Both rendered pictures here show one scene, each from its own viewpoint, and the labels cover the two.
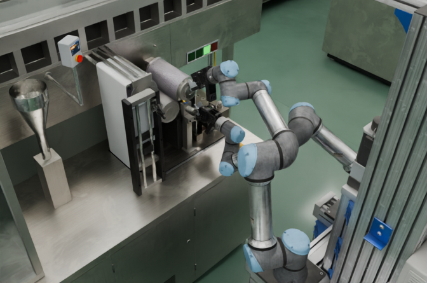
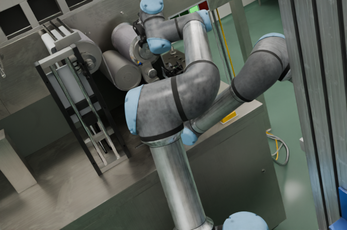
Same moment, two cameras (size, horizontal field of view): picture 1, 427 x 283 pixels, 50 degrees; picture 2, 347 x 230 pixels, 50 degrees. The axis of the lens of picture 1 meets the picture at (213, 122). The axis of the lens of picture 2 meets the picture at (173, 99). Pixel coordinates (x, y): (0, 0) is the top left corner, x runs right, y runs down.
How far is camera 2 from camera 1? 1.06 m
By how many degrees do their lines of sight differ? 24
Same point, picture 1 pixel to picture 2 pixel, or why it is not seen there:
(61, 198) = (23, 182)
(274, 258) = not seen: outside the picture
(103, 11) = not seen: outside the picture
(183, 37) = not seen: outside the picture
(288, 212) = not seen: hidden behind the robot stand
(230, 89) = (154, 29)
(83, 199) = (47, 182)
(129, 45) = (89, 15)
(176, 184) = (142, 159)
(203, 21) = not seen: outside the picture
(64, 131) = (39, 113)
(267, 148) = (155, 88)
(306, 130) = (265, 65)
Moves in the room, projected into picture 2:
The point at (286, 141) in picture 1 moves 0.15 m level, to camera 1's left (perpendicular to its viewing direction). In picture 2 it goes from (189, 74) to (135, 82)
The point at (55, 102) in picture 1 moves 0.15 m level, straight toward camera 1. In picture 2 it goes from (17, 83) to (9, 100)
